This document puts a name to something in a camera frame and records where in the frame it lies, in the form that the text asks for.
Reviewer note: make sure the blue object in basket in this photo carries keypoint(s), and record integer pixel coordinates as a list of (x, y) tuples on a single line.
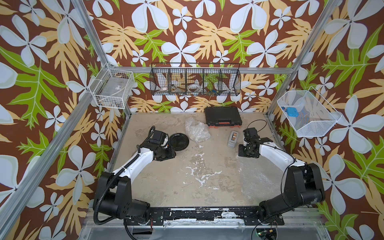
[(292, 112)]

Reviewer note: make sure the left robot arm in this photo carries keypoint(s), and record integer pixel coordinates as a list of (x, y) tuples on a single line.
[(113, 198)]

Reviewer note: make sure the black plate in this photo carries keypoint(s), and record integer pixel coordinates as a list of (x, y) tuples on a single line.
[(179, 141)]

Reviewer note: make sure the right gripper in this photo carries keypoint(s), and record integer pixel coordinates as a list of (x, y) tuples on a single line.
[(240, 152)]

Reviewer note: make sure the white wire basket left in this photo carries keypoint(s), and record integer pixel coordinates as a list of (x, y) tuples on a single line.
[(112, 87)]

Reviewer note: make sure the white wire basket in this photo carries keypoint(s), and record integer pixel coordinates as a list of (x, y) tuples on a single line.
[(316, 115), (112, 87)]

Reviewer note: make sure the white tape dispenser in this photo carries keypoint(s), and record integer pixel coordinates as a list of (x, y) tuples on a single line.
[(233, 139)]

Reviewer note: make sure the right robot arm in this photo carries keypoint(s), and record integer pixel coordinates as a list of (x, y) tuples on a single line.
[(301, 183)]

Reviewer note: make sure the black plastic case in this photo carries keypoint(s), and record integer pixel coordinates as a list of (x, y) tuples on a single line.
[(222, 117)]

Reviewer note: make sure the white wire basket right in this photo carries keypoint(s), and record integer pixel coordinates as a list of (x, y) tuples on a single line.
[(316, 115)]

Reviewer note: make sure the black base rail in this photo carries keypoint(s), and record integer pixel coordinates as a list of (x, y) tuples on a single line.
[(159, 216)]

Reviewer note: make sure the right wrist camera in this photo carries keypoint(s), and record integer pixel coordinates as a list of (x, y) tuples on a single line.
[(250, 134)]

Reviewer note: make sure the clear bubble wrap sheet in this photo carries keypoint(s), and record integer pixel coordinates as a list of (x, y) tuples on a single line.
[(197, 131)]

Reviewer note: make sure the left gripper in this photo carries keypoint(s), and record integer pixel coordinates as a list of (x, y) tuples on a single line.
[(171, 154)]

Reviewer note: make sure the black wire basket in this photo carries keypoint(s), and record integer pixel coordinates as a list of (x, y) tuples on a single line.
[(206, 79)]

